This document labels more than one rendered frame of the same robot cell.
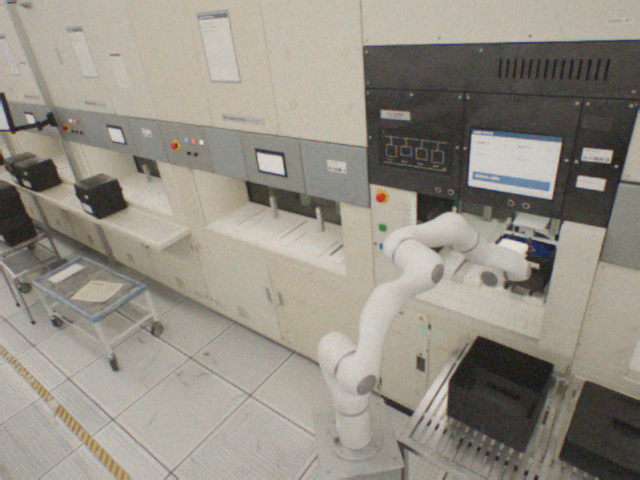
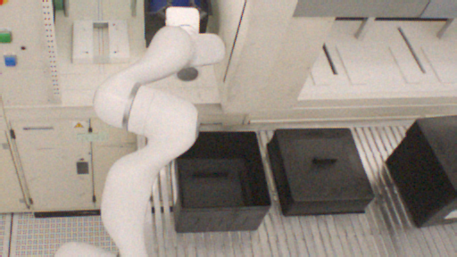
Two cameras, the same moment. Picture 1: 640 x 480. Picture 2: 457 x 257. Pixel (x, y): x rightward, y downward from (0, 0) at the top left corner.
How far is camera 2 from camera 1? 0.72 m
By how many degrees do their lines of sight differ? 44
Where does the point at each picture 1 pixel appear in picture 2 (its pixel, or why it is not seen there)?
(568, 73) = not seen: outside the picture
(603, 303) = (283, 53)
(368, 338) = (134, 244)
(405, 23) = not seen: outside the picture
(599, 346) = (275, 91)
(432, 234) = (163, 70)
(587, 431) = (302, 183)
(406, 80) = not seen: outside the picture
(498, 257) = (205, 52)
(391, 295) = (145, 178)
